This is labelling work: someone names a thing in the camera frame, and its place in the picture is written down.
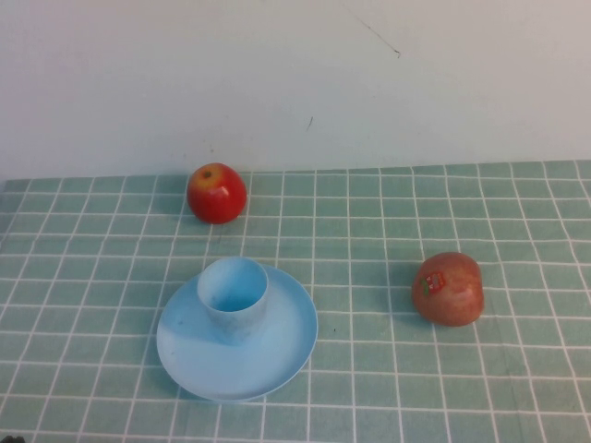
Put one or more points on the light blue plastic cup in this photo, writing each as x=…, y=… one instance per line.
x=235, y=304

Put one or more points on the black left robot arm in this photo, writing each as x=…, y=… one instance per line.
x=13, y=439

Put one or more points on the light blue round plate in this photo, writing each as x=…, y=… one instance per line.
x=277, y=350

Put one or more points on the shiny red yellow apple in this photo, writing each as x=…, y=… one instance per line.
x=217, y=196

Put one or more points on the dull red apple with sticker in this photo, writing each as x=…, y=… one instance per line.
x=454, y=295

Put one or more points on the green white checked tablecloth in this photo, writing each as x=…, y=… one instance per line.
x=415, y=378

